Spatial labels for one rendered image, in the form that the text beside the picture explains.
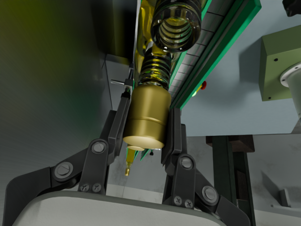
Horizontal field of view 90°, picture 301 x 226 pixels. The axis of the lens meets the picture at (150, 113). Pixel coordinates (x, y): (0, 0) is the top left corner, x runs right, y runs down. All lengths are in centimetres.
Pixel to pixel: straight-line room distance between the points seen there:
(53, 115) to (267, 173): 344
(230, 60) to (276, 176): 300
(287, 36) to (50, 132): 62
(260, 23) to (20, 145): 61
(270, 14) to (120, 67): 46
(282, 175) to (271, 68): 302
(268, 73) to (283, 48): 9
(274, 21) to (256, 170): 308
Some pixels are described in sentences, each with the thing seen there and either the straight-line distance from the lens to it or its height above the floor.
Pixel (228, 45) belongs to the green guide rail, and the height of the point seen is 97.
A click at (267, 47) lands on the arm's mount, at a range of 60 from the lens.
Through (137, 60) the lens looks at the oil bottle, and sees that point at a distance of 21.
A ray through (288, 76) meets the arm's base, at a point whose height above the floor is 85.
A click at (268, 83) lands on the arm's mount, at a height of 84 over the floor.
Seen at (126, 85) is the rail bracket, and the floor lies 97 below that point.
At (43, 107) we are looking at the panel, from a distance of 22.
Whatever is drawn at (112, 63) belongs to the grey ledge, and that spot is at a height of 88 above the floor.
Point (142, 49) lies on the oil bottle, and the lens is 18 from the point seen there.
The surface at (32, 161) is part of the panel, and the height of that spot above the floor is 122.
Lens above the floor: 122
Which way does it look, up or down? 26 degrees down
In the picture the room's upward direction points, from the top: 171 degrees counter-clockwise
